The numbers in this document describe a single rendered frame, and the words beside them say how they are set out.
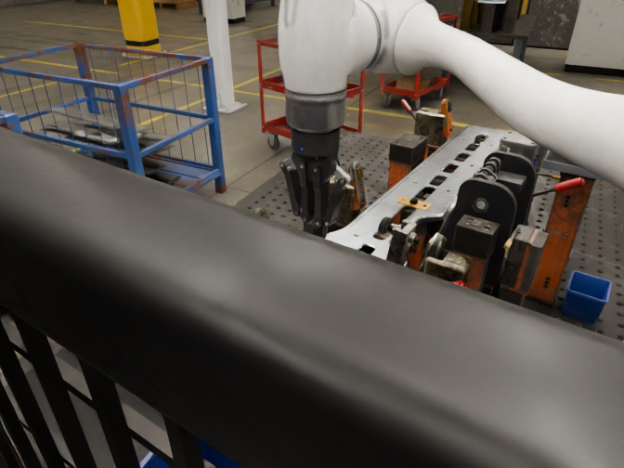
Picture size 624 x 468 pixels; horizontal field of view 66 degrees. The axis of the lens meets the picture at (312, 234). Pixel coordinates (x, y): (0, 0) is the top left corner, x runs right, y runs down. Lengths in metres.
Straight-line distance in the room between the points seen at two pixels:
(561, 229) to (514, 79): 0.87
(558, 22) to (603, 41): 1.03
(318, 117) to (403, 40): 0.16
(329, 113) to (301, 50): 0.10
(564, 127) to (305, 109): 0.34
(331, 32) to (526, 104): 0.27
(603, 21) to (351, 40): 7.21
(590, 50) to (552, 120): 7.38
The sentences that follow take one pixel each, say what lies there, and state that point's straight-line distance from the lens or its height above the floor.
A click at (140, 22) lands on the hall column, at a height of 0.51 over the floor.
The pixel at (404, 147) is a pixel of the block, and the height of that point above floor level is 1.03.
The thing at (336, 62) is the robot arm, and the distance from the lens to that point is 0.69.
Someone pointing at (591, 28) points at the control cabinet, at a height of 0.58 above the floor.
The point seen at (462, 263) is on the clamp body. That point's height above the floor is 1.07.
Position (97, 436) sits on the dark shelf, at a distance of 0.73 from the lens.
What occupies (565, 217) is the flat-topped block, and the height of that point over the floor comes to 0.98.
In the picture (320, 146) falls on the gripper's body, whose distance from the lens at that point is 0.73.
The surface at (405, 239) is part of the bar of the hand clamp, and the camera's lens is 0.72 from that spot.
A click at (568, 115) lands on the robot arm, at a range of 0.51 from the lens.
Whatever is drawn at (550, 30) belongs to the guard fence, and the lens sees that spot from 8.68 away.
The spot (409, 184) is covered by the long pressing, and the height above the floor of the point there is 1.00.
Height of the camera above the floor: 1.58
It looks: 31 degrees down
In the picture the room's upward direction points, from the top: straight up
